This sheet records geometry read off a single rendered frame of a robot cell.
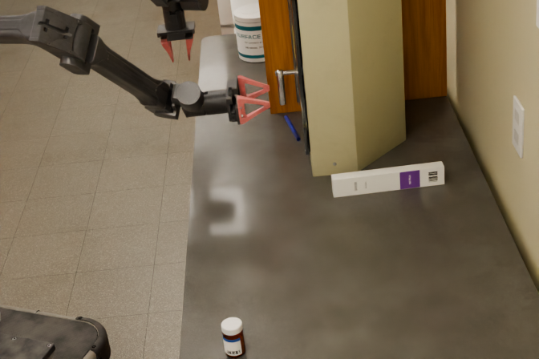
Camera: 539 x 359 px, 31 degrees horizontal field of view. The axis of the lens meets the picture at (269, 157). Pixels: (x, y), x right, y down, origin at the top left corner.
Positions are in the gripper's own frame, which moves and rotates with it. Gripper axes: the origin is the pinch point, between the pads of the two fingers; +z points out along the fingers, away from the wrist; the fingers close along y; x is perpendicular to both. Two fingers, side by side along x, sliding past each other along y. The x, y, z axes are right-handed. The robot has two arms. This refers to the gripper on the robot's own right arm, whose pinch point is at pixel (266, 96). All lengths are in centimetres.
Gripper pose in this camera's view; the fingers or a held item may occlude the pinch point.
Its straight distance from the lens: 231.1
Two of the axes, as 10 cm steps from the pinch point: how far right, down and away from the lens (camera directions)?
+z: 9.9, -1.1, -0.5
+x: 1.2, 8.8, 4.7
